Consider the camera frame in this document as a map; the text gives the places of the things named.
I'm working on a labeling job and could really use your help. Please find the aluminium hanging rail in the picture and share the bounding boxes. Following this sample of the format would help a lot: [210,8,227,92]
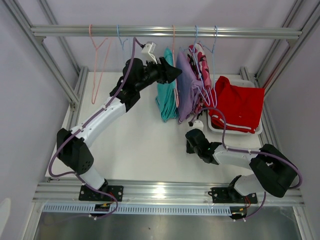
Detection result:
[30,24,303,40]

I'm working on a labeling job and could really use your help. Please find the red trousers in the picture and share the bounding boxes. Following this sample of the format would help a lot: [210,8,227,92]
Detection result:
[208,75,266,135]

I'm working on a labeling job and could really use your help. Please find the purple trousers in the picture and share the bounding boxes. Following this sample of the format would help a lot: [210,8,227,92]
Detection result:
[176,51,203,124]

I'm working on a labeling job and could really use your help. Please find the blue hanger with purple trousers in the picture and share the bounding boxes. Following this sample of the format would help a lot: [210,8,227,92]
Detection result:
[176,41,214,111]

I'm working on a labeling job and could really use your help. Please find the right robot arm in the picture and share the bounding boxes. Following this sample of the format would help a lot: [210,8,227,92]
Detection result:
[185,129,299,202]

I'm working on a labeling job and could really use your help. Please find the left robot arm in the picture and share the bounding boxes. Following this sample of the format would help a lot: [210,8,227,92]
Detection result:
[55,57,182,201]

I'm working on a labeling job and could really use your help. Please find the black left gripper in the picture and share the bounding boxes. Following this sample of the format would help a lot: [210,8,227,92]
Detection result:
[135,56,182,92]

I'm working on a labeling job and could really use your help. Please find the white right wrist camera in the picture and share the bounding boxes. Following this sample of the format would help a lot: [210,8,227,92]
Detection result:
[188,120,204,131]

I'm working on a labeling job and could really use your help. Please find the teal trousers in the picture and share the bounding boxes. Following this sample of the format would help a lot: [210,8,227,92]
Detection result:
[155,47,180,123]

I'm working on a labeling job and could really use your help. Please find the empty light blue hanger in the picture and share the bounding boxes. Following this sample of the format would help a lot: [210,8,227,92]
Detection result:
[204,25,218,108]

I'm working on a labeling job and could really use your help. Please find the pink hanger with teal trousers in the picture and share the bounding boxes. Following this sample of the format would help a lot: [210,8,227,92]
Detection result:
[171,25,179,108]

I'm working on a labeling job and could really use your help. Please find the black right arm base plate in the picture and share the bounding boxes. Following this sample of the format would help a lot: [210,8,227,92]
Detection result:
[207,187,258,204]

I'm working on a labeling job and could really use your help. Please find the pink floral trousers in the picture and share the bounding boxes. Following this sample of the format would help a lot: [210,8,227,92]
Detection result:
[187,43,213,113]

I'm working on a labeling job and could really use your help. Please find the white plastic mesh basket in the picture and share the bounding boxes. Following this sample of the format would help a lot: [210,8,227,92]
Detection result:
[206,78,264,138]

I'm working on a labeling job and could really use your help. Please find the right aluminium frame post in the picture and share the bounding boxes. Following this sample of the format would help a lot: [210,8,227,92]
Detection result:
[239,0,320,186]

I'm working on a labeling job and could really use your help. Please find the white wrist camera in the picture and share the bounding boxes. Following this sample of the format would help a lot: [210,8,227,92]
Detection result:
[141,41,158,64]
[188,120,204,131]

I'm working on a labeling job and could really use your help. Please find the light blue hanger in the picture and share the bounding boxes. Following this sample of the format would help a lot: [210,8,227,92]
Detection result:
[116,24,128,64]
[204,25,218,108]

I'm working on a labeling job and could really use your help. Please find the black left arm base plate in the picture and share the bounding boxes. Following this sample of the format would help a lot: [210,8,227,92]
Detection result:
[78,184,124,202]

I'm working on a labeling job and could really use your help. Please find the white slotted cable duct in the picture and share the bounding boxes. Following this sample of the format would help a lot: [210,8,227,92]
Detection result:
[42,203,232,216]

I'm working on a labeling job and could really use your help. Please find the left aluminium frame post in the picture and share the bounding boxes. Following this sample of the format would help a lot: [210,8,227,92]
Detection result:
[0,0,89,109]

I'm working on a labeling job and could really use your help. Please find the pink wire hanger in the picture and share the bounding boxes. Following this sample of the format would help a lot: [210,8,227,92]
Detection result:
[88,24,113,105]

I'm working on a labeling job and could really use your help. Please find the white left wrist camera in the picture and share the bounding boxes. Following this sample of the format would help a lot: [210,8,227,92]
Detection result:
[141,41,158,64]

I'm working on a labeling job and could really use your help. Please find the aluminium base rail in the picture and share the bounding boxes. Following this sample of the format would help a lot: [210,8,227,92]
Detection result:
[32,177,306,207]

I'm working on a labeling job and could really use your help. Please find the aluminium frame post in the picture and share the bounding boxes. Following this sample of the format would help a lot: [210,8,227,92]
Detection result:
[239,0,320,186]
[0,0,89,109]

